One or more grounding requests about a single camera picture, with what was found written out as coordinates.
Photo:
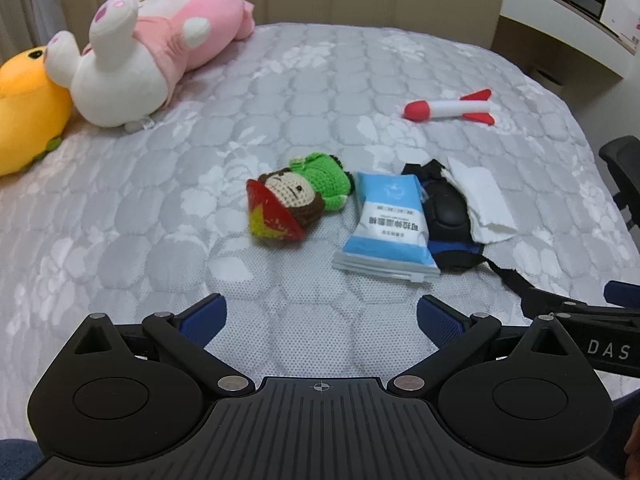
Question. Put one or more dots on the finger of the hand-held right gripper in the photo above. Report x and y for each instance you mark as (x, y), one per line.
(622, 292)
(545, 300)

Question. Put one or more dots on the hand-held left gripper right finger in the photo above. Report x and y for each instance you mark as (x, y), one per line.
(440, 320)

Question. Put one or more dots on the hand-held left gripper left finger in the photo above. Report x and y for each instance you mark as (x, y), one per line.
(205, 317)

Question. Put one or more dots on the blue wet wipe packet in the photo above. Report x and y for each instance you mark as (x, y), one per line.
(390, 230)

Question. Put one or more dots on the white wet wipe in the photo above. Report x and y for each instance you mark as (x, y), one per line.
(485, 200)

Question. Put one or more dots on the black office chair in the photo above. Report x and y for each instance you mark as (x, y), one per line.
(622, 160)

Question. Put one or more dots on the crochet doll with red hat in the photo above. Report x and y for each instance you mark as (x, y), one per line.
(295, 195)

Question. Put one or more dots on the red and white toy rocket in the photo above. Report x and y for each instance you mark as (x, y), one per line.
(450, 108)

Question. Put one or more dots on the person's leg in blue trousers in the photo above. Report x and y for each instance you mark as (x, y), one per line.
(17, 460)

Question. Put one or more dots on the yellow plush toy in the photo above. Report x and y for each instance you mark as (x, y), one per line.
(30, 110)

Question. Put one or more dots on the white desk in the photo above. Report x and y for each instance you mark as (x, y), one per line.
(550, 25)

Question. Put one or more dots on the pink and white plush toy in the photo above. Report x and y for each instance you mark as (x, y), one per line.
(160, 35)

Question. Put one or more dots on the white printed sheet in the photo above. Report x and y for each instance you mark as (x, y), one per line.
(625, 5)

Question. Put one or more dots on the grey curtain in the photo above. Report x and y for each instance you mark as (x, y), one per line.
(25, 5)

